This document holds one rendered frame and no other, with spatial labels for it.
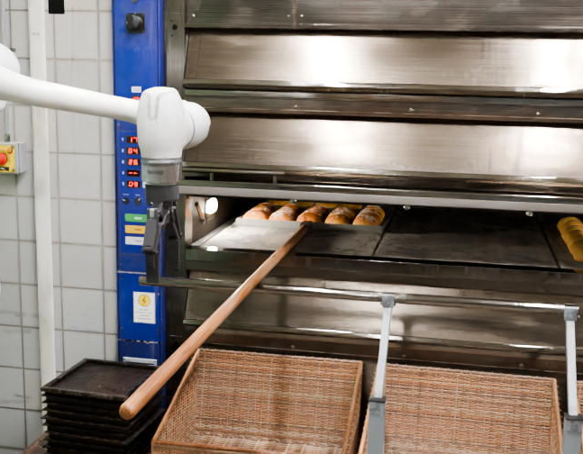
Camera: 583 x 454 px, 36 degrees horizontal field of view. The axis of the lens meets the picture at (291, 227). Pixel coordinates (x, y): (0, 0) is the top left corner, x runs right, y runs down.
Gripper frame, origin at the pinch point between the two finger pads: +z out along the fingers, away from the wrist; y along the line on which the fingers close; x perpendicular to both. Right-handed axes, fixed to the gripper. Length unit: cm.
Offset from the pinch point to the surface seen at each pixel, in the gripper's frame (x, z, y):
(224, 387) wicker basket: -7, 58, -78
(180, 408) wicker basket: -17, 59, -60
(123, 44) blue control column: -41, -52, -81
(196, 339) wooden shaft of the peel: 11.6, 11.7, 12.0
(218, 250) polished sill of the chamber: -11, 13, -84
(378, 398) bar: 47, 37, -26
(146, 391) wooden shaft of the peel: 11.7, 11.9, 42.9
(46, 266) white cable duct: -71, 21, -82
